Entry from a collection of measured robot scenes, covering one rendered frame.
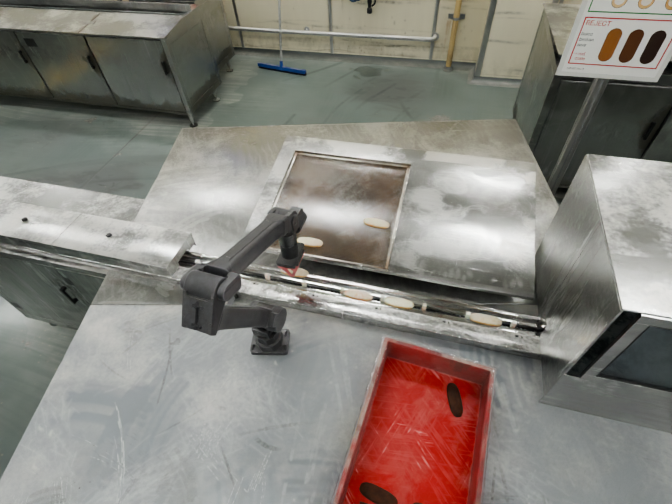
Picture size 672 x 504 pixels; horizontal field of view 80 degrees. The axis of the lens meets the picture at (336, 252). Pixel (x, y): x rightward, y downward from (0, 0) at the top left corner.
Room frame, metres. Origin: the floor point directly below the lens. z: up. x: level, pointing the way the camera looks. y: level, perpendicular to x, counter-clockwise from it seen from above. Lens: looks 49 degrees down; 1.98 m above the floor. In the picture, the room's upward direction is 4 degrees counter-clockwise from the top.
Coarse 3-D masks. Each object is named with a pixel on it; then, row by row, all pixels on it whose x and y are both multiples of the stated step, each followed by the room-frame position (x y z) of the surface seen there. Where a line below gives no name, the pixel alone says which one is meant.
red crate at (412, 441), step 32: (384, 384) 0.47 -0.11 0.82; (416, 384) 0.47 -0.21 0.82; (480, 384) 0.45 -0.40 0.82; (384, 416) 0.38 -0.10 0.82; (416, 416) 0.37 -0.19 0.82; (448, 416) 0.37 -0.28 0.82; (384, 448) 0.30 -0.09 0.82; (416, 448) 0.29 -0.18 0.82; (448, 448) 0.29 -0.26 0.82; (352, 480) 0.23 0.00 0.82; (384, 480) 0.22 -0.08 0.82; (416, 480) 0.22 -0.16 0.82; (448, 480) 0.21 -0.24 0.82
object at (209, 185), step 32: (192, 128) 1.99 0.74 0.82; (224, 128) 1.97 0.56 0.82; (256, 128) 1.94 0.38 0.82; (288, 128) 1.92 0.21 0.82; (320, 128) 1.89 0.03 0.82; (352, 128) 1.87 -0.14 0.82; (384, 128) 1.85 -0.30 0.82; (416, 128) 1.83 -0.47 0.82; (448, 128) 1.80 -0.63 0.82; (480, 128) 1.78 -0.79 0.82; (512, 128) 1.76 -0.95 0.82; (192, 160) 1.69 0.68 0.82; (224, 160) 1.67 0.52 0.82; (256, 160) 1.65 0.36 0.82; (512, 160) 1.50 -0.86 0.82; (160, 192) 1.46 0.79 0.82; (192, 192) 1.44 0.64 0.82; (224, 192) 1.42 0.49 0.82; (256, 192) 1.41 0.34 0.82; (544, 192) 1.26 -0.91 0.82; (160, 224) 1.24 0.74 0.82; (192, 224) 1.23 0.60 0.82; (224, 224) 1.21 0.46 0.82; (544, 224) 1.08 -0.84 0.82; (128, 288) 0.91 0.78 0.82; (160, 288) 0.90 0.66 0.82; (416, 288) 0.81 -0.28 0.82; (448, 288) 0.80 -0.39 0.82
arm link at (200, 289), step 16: (192, 272) 0.54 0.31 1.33; (192, 288) 0.51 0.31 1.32; (208, 288) 0.50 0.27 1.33; (192, 304) 0.49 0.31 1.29; (208, 304) 0.48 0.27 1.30; (224, 304) 0.50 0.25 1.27; (192, 320) 0.47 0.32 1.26; (208, 320) 0.46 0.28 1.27; (224, 320) 0.49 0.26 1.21; (240, 320) 0.54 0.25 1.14; (256, 320) 0.58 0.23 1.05; (272, 320) 0.61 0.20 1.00
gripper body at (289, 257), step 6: (294, 246) 0.83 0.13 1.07; (300, 246) 0.88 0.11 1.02; (282, 252) 0.83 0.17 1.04; (288, 252) 0.82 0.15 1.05; (294, 252) 0.83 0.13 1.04; (300, 252) 0.85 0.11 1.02; (282, 258) 0.83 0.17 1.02; (288, 258) 0.82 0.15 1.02; (294, 258) 0.83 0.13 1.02; (276, 264) 0.81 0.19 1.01; (282, 264) 0.81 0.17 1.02; (288, 264) 0.80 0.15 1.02; (294, 264) 0.80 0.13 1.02
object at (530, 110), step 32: (544, 32) 2.78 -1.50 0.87; (544, 64) 2.45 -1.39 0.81; (544, 96) 2.16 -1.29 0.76; (576, 96) 2.07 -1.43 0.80; (608, 96) 2.02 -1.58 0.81; (640, 96) 1.97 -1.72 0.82; (544, 128) 2.10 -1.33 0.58; (608, 128) 1.99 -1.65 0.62; (640, 128) 1.94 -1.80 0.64; (544, 160) 2.08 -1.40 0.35; (576, 160) 2.02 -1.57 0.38
